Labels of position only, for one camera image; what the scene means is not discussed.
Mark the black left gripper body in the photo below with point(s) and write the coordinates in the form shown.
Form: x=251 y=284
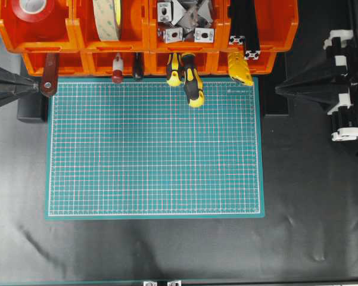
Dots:
x=13 y=86

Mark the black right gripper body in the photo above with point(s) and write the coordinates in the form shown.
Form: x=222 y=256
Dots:
x=334 y=86

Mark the red vinyl tape roll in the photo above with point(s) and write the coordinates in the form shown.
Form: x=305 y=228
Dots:
x=33 y=11

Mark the orange container rack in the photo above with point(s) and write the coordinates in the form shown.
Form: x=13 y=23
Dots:
x=69 y=30

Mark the beige double-sided tape roll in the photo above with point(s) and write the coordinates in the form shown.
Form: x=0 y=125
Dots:
x=108 y=19

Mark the black aluminium extrusion right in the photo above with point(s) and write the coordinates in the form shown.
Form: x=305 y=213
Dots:
x=250 y=31

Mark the black aluminium extrusion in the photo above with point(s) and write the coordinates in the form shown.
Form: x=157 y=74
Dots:
x=236 y=13
x=250 y=31

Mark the yellow utility knife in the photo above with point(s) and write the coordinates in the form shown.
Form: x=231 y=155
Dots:
x=238 y=68

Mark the white red-capped tool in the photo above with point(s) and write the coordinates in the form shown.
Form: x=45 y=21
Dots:
x=117 y=74

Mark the black aluminium extrusion left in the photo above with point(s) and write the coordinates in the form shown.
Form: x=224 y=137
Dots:
x=236 y=13

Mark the green cutting mat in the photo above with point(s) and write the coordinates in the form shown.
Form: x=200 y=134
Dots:
x=137 y=150

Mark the large yellow black screwdriver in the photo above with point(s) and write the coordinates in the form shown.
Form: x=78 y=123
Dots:
x=193 y=85

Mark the small yellow black screwdriver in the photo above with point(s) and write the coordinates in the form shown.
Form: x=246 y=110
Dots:
x=173 y=70

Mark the grey brackets pile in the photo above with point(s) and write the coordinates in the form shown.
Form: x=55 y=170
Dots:
x=190 y=15

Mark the brown wooden tool handle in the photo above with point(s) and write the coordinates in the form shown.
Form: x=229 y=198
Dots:
x=49 y=80

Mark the dark brown tool handle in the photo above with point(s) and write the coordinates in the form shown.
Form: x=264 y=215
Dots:
x=138 y=67

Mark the grey corner bracket lower right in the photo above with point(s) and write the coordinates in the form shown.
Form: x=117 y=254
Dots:
x=203 y=35

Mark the grey corner bracket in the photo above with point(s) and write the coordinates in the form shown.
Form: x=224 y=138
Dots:
x=203 y=35
x=164 y=11
x=173 y=35

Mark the grey corner bracket lower left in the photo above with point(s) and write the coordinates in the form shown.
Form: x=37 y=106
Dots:
x=173 y=35

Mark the grey corner bracket upper left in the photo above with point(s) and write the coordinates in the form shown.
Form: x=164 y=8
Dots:
x=164 y=11

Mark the grey bracket at bottom left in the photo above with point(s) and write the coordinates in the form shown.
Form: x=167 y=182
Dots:
x=149 y=283

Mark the grey bracket at bottom right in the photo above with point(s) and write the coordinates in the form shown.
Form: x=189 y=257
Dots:
x=174 y=283

